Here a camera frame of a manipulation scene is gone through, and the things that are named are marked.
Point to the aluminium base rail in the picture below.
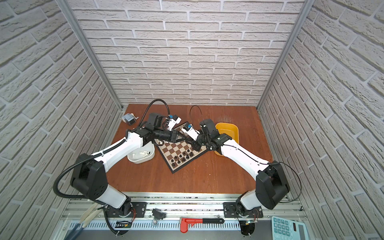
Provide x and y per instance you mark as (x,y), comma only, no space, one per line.
(183,205)

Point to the folding chess board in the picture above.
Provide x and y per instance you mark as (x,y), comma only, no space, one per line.
(178,155)

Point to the teal calculator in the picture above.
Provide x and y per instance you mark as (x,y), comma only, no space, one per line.
(284,229)

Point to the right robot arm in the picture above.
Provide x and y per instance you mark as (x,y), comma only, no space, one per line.
(271,182)

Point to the small black bracket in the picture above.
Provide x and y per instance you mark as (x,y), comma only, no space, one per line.
(157,216)

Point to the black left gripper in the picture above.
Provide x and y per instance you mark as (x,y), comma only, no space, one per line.
(176,136)

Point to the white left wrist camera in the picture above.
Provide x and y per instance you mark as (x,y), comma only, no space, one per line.
(173,120)

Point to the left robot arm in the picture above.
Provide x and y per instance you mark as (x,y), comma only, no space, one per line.
(89,177)

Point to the white plastic bin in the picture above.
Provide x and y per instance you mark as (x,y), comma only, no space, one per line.
(142,154)

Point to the yellow plastic bin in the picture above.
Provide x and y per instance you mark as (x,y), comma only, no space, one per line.
(229,132)

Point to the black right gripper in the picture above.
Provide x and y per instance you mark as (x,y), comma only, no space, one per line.
(194,143)

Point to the grey pencil sharpener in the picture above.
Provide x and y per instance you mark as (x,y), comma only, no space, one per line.
(129,119)

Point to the red black clamp tool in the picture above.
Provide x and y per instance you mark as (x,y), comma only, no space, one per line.
(185,223)

